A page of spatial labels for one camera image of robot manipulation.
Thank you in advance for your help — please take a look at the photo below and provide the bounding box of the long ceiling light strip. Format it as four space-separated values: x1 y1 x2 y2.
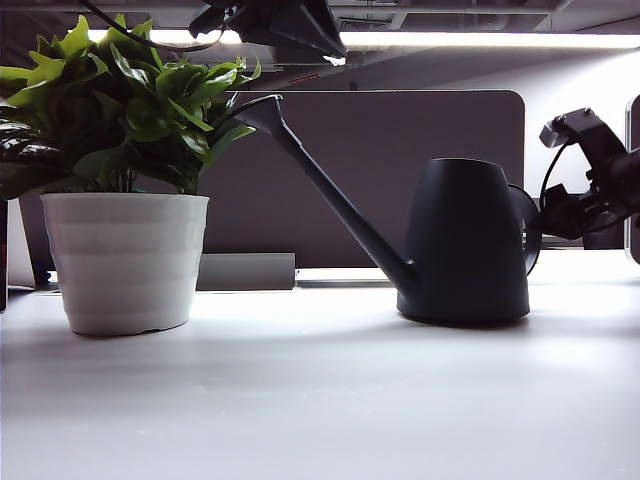
84 28 640 51

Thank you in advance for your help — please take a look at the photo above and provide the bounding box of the white-edged side partition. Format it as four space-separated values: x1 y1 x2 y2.
624 93 640 264

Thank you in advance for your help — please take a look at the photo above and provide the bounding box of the dark grey watering can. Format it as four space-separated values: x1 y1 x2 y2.
233 94 544 324

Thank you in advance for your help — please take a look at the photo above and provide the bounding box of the white board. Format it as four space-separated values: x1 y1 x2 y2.
5 199 39 290

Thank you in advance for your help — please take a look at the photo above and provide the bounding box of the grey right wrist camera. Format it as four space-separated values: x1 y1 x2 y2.
539 107 601 149

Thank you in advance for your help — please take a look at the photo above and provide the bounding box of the dark left wrist camera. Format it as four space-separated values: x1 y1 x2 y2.
188 2 239 41

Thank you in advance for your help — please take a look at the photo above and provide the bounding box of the black left camera cable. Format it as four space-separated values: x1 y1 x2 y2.
79 0 224 53

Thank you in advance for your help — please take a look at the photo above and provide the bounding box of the ceiling air vent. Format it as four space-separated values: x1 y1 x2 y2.
339 17 396 31

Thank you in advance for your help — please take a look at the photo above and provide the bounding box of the white ribbed plant pot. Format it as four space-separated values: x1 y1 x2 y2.
39 193 210 337

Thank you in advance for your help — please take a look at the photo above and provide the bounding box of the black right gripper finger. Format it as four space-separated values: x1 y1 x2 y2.
542 209 599 240
543 183 594 212

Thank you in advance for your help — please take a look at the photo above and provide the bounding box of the green leafy plant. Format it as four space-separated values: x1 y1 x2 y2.
0 13 262 202

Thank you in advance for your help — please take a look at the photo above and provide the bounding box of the grey partition foot bracket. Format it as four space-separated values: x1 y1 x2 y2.
195 253 296 293

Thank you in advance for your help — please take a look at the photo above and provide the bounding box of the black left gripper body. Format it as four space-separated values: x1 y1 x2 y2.
232 0 302 45

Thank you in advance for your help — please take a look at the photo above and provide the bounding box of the black right camera cable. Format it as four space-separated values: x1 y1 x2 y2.
539 139 572 202

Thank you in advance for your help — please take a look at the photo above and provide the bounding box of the black camera cable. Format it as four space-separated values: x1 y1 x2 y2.
539 139 572 202
79 0 224 53

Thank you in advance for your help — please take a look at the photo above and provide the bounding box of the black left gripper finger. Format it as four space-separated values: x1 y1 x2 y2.
278 0 348 58

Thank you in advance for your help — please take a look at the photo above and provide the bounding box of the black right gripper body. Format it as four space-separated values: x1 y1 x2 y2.
574 117 640 234

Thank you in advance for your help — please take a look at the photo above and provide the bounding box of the red and black object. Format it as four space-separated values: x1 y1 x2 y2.
0 199 9 312

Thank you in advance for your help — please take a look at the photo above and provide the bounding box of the dark grey desk partition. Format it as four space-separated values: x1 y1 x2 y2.
134 89 526 271

